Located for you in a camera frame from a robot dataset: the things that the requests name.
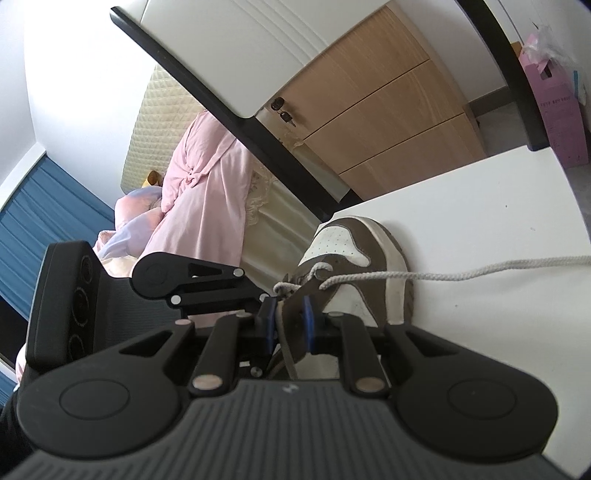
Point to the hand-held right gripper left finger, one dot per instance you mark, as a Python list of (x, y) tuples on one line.
[(270, 325)]

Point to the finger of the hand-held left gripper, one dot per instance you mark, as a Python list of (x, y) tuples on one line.
[(221, 286)]

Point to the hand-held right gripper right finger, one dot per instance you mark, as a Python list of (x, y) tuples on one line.
[(308, 325)]

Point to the white and brown sneaker shoe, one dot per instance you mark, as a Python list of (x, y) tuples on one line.
[(364, 244)]

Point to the white shoelace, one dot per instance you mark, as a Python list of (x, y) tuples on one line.
[(461, 276)]

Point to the dark framed panel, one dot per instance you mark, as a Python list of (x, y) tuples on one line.
[(9, 327)]

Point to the pink blanket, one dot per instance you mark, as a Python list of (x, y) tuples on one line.
[(203, 207)]

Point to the blue curtain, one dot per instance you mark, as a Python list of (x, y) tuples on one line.
[(46, 221)]

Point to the pastel plush pillow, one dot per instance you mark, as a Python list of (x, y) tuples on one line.
[(134, 217)]

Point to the yellow plush toy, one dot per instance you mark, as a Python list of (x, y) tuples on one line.
[(151, 179)]

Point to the cream quilted headboard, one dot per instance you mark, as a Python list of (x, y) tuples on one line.
[(152, 120)]

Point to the black cabinet keys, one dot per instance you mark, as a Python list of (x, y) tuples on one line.
[(277, 105)]

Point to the wooden bedside drawer cabinet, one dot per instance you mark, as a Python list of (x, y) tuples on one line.
[(369, 92)]

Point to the pink cardboard box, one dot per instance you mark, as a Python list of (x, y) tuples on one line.
[(561, 115)]

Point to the white chair with black frame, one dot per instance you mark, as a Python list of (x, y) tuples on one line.
[(461, 207)]

